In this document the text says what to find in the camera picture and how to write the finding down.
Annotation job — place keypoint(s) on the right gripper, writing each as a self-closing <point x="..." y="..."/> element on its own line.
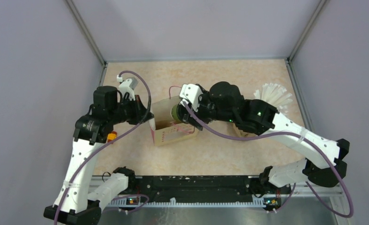
<point x="204" y="97"/>

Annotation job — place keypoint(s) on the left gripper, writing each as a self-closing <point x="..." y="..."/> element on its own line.
<point x="141" y="112"/>

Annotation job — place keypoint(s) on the green paper cup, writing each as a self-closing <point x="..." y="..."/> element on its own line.
<point x="177" y="113"/>

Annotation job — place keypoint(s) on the pink paper bag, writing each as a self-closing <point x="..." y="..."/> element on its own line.
<point x="165" y="127"/>

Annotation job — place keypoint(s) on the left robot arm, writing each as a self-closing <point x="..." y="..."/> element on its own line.
<point x="112" y="116"/>

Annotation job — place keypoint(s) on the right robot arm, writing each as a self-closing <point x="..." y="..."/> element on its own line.
<point x="323" y="159"/>

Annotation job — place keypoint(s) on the brown pulp cup carrier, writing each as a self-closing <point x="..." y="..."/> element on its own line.
<point x="240" y="133"/>

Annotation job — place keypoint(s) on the yellow red toy car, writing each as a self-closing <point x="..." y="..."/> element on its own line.
<point x="112" y="136"/>

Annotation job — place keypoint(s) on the white cup of straws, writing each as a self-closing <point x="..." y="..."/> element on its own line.
<point x="275" y="95"/>

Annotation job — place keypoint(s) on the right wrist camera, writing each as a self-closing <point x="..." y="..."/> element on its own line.
<point x="190" y="94"/>

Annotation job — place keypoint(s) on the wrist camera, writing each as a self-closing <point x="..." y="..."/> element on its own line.
<point x="190" y="94"/>
<point x="127" y="86"/>

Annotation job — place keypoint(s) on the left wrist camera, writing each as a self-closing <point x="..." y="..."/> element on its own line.
<point x="127" y="86"/>

